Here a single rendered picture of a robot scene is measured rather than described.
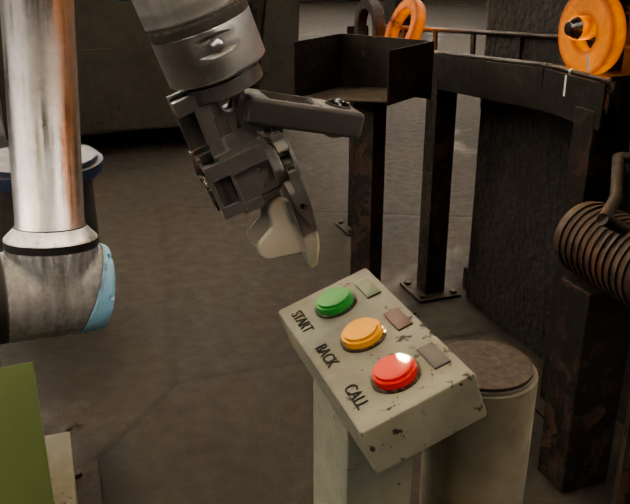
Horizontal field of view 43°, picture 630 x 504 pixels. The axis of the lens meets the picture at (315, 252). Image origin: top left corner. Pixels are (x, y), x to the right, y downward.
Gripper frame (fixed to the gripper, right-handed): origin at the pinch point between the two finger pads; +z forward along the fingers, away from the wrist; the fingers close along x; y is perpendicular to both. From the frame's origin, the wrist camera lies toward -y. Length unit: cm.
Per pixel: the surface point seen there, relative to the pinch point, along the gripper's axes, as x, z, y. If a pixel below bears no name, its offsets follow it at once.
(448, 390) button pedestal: 19.4, 7.0, -2.8
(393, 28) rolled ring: -155, 24, -74
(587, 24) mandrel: -59, 13, -74
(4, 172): -126, 10, 41
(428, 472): 3.7, 29.8, -2.3
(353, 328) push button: 7.0, 5.6, 0.4
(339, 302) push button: 1.6, 5.6, -0.2
